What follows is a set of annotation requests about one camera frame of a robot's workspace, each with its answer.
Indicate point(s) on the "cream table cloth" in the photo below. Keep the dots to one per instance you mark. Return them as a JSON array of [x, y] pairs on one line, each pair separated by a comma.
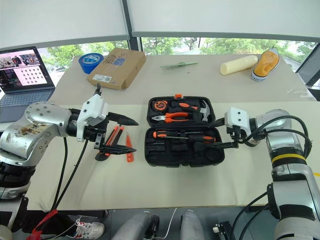
[[150, 185]]

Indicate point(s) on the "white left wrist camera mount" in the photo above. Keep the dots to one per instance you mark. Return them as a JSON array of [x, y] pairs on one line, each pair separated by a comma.
[[92, 110]]

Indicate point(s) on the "black plastic tool case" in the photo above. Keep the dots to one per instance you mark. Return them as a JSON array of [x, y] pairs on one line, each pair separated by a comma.
[[175, 160]]

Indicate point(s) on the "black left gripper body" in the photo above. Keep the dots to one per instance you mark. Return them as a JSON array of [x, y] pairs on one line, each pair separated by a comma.
[[96, 133]]

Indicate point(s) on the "dark window mullion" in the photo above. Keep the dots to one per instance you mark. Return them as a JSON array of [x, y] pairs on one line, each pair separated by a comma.
[[135, 45]]

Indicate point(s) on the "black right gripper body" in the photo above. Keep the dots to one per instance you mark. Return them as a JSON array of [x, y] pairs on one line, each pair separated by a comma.
[[236, 135]]

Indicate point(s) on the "brown cardboard box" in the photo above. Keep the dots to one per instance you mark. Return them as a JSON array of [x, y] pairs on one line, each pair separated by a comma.
[[125, 70]]

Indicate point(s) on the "red tape strip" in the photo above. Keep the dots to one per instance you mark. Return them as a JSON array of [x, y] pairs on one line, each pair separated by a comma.
[[47, 217]]

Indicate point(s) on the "white laced sneaker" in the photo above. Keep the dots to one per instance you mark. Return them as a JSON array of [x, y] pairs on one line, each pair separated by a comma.
[[92, 228]]

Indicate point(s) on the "open grey laptop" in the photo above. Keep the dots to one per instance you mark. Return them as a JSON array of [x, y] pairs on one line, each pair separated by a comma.
[[22, 95]]

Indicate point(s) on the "blue tape roll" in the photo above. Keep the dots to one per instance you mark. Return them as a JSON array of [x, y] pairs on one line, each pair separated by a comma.
[[86, 67]]

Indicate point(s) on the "orange black tape measure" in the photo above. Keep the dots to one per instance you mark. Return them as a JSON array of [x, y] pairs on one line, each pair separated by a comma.
[[160, 105]]

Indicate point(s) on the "beige tape roll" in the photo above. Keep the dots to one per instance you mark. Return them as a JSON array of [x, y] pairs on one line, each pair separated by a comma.
[[5, 233]]

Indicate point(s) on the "black box white button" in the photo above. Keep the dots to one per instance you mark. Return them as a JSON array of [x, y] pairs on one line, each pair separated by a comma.
[[225, 228]]

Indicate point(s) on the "dark grey window frame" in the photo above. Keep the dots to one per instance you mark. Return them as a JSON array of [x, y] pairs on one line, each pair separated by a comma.
[[310, 67]]

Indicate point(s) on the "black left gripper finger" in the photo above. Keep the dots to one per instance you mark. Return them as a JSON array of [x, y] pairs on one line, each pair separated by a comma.
[[117, 150], [122, 120]]

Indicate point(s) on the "white roller blind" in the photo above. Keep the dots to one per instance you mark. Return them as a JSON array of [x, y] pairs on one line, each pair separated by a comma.
[[62, 20], [225, 15]]

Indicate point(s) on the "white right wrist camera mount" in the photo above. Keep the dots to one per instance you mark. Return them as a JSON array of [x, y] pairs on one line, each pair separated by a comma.
[[237, 117]]

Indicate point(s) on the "orange voltage tester pen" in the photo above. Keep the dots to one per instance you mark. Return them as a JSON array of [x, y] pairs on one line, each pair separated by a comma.
[[129, 155]]

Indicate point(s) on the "beige table cloth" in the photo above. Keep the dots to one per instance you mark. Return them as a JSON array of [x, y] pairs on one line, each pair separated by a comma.
[[200, 85]]

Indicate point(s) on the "orange black utility knife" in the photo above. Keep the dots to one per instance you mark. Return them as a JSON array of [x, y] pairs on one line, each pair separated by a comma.
[[115, 136]]

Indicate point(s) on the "cream foam cylinder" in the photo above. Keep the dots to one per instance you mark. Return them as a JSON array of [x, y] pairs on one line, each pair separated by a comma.
[[237, 65]]

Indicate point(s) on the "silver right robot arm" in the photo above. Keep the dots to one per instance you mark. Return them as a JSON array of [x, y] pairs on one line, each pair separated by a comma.
[[282, 140]]

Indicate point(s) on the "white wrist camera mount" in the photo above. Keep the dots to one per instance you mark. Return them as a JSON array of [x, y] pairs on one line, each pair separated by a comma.
[[237, 117], [92, 110]]

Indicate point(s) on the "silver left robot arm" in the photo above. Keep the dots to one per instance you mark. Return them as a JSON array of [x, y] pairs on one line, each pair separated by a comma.
[[37, 125]]

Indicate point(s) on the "grey rounded shape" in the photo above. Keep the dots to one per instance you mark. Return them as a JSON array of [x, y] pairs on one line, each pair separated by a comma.
[[135, 225], [191, 225]]

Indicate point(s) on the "green plastic tool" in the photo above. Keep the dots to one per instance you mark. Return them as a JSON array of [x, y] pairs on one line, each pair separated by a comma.
[[175, 65]]

